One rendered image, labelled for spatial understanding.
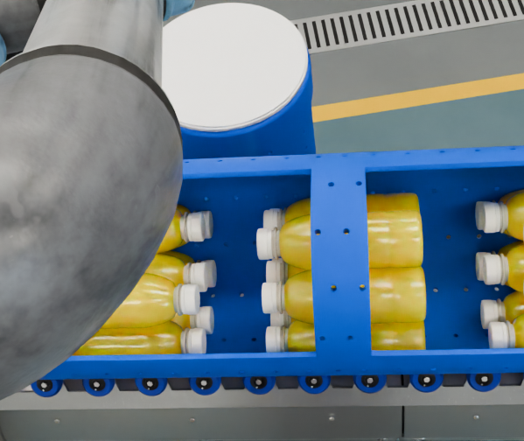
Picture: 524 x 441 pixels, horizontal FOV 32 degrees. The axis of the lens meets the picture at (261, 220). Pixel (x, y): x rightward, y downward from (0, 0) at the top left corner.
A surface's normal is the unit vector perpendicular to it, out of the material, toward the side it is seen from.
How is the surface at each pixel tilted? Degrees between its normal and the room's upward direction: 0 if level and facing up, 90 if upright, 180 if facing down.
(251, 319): 5
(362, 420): 70
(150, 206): 81
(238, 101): 0
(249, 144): 90
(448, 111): 0
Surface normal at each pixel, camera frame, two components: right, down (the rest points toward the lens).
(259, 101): -0.11, -0.55
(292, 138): 0.72, 0.53
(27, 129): 0.41, -0.63
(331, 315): -0.08, 0.39
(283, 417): -0.07, 0.60
